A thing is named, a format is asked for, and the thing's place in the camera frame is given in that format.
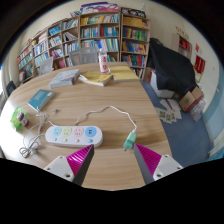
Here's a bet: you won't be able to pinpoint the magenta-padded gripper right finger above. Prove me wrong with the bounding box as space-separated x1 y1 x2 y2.
133 143 184 185

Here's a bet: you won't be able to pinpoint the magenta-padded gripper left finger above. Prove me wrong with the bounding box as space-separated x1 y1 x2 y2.
43 143 96 187

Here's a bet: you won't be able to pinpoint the green charger block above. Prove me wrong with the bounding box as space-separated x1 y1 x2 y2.
122 130 138 152

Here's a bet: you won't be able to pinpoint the white charger cable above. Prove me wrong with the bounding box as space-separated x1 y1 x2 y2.
74 105 138 134

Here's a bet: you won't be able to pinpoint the white power strip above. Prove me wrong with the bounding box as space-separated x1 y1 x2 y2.
44 124 104 148

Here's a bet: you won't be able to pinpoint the papers on floor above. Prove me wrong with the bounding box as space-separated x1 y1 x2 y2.
154 98 183 125

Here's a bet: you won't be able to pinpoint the small white-capped red jar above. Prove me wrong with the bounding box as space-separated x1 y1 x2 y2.
16 110 30 128

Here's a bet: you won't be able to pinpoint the clear plastic bag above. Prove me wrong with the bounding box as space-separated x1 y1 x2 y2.
190 98 206 123

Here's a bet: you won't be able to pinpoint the teal book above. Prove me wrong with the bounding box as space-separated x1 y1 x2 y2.
27 88 56 113

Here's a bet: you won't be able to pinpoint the brown cardboard box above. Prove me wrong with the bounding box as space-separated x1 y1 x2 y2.
178 86 205 114

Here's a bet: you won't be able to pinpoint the white box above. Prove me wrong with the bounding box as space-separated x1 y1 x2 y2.
149 70 176 99

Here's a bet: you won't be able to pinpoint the grey book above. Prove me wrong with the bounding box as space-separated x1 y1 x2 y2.
49 68 81 90

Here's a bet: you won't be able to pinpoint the dark office chair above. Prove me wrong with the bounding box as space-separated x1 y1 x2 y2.
4 80 17 98

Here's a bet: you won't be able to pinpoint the yellow notebook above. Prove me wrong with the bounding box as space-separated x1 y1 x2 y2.
109 65 140 83

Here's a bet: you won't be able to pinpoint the black cloth cover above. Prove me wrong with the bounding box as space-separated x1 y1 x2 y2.
147 37 198 98

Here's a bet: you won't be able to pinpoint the grey mesh chair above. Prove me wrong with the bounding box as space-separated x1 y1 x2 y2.
69 46 100 67
38 56 55 76

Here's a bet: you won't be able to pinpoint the white bottle with red label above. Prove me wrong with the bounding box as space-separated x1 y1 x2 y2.
98 49 111 75

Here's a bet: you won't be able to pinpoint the wooden bookshelf unit with books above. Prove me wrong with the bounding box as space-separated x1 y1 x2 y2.
16 1 151 84

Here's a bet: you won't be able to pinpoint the white power strip cable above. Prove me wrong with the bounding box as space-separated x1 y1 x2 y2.
18 108 61 158

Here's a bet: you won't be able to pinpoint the red wall banner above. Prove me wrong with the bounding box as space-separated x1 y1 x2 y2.
193 54 207 75

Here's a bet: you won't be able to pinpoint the small wooden wall shelf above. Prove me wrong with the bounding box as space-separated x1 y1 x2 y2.
171 32 193 60

